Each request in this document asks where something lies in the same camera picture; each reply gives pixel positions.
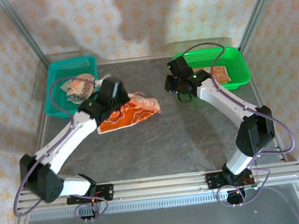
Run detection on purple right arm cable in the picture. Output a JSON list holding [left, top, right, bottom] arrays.
[[181, 34, 299, 211]]

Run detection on slotted grey cable duct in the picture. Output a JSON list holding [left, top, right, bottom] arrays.
[[28, 184, 299, 223]]

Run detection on black right gripper cable loop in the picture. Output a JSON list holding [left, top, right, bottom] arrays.
[[176, 90, 194, 104]]

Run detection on lion and flower print towel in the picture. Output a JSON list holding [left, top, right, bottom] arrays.
[[93, 89, 164, 136]]

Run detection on teal plastic basket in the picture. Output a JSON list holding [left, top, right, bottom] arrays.
[[39, 55, 103, 121]]

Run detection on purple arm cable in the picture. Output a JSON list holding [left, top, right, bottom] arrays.
[[181, 34, 299, 211], [1, 74, 111, 224]]

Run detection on aluminium frame post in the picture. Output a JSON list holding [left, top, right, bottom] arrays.
[[0, 0, 52, 74], [234, 0, 291, 52]]

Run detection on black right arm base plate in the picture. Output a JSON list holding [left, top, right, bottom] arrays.
[[205, 168, 255, 192]]

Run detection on rabbit lettering print towel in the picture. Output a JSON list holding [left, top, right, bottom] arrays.
[[59, 72, 97, 106]]

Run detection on orange rabbit print towel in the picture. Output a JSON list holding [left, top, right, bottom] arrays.
[[203, 64, 232, 87]]

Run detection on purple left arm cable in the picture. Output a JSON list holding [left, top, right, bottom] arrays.
[[1, 74, 111, 224]]

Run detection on aluminium table side rail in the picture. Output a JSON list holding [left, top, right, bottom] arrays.
[[10, 66, 64, 192], [239, 45, 290, 167]]

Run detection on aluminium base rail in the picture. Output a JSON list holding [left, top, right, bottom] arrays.
[[14, 161, 299, 214]]

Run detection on bright green plastic basket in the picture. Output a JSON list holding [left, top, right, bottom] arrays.
[[171, 43, 253, 97]]

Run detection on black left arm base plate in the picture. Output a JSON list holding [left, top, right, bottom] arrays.
[[65, 183, 115, 206]]

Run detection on grey metal panel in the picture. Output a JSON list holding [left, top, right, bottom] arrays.
[[19, 192, 299, 224]]

